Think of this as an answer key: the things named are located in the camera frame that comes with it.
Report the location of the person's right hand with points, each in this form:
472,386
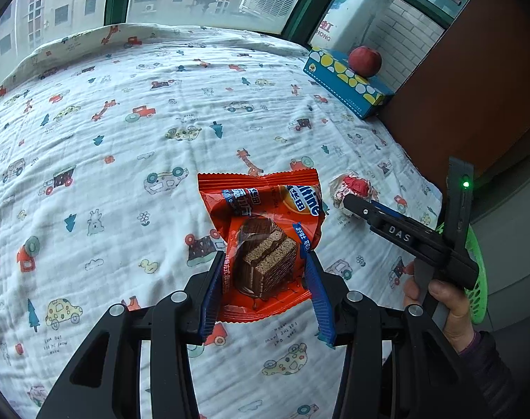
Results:
457,314

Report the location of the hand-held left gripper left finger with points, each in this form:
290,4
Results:
210,301

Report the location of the printed blanket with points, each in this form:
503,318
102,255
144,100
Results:
116,161

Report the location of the blue tissue box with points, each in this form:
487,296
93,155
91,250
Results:
348,83

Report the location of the orange snack packet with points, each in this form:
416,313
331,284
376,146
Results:
265,209

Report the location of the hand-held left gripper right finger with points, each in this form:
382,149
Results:
321,305

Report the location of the brown wooden panel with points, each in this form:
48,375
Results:
474,96

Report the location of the green perforated plastic basket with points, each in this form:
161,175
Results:
476,301

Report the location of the red apple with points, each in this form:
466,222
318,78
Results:
365,62

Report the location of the white red packaging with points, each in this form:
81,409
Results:
356,185

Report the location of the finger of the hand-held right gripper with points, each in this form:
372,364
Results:
389,207
391,231

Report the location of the apartment building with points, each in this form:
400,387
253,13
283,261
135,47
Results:
51,4

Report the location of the person's right forearm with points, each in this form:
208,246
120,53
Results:
492,371

